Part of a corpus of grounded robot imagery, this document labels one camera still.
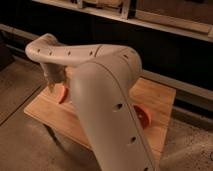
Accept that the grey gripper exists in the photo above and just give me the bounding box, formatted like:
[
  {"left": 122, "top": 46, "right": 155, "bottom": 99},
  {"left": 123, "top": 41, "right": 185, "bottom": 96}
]
[{"left": 42, "top": 63, "right": 66, "bottom": 93}]

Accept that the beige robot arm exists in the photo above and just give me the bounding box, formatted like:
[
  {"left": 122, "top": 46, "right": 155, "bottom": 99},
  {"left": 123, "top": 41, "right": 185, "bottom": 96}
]
[{"left": 25, "top": 34, "right": 159, "bottom": 171}]

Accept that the red ceramic bowl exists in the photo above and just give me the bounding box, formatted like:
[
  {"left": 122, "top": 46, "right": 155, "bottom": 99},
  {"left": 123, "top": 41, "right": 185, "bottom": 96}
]
[{"left": 134, "top": 105, "right": 152, "bottom": 129}]

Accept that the wooden table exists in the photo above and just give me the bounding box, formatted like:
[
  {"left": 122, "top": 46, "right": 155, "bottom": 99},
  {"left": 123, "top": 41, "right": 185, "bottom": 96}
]
[{"left": 24, "top": 78, "right": 176, "bottom": 171}]

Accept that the wooden wall shelf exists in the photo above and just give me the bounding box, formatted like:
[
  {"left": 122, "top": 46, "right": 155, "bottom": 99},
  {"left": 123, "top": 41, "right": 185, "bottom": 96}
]
[{"left": 33, "top": 0, "right": 213, "bottom": 43}]

